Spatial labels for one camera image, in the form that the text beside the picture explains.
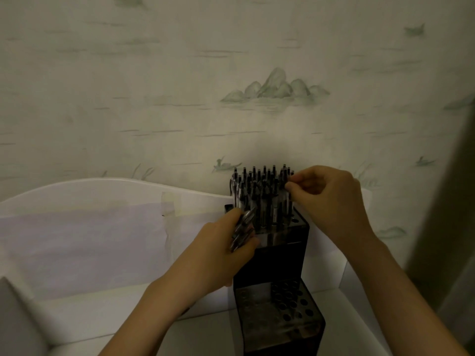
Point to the black tiered pen holder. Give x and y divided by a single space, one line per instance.
271 263

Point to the bunch of black pens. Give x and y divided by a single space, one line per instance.
243 226

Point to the row of black pens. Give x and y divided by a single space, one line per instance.
259 192

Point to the white curved-back shelf unit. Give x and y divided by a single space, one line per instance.
92 311

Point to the person's right hand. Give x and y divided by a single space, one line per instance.
334 203

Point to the person's right forearm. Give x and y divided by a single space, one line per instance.
400 300

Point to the person's left hand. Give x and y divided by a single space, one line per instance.
208 263

